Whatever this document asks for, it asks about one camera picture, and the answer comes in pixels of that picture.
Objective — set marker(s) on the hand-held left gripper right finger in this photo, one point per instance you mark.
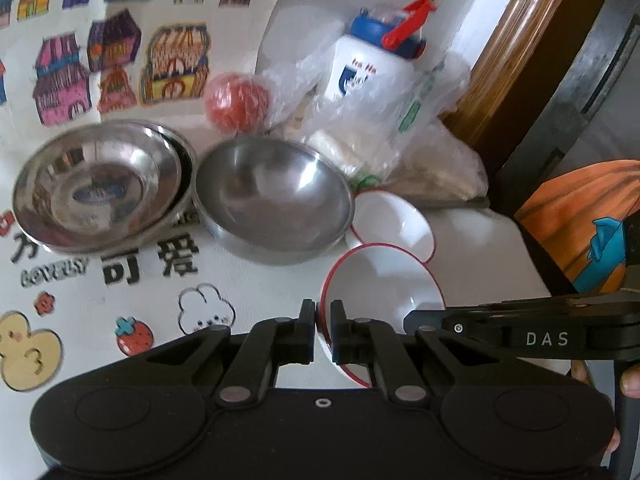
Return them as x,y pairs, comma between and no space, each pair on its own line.
340,340

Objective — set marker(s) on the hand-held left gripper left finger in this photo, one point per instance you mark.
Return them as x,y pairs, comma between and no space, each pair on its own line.
306,340

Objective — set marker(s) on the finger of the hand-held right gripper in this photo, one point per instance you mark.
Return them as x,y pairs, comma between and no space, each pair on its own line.
425,319

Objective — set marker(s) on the white bowl with red rim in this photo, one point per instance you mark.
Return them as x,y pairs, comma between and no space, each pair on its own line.
390,220
385,285

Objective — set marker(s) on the deep stainless steel bowl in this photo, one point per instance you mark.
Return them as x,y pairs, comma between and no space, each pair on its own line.
270,195

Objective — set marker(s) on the shallow stainless steel plate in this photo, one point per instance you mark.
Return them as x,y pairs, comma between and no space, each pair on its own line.
185,175
95,185
195,200

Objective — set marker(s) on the person's right hand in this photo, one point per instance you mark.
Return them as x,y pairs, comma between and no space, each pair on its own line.
631,381

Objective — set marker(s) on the plastic bag of flatbread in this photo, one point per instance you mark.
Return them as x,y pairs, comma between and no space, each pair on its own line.
450,170

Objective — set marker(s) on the clear plastic bag green print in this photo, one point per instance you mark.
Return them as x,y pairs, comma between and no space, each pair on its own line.
430,110

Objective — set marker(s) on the red fruit in foam net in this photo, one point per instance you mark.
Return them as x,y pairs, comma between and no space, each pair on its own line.
235,102

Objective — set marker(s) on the white water bottle blue lid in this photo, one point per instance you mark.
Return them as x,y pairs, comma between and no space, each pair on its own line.
360,60

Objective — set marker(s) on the dark painting frame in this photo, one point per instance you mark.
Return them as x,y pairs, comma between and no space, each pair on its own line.
590,85

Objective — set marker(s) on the brown wooden door frame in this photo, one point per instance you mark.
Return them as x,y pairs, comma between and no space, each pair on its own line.
525,35

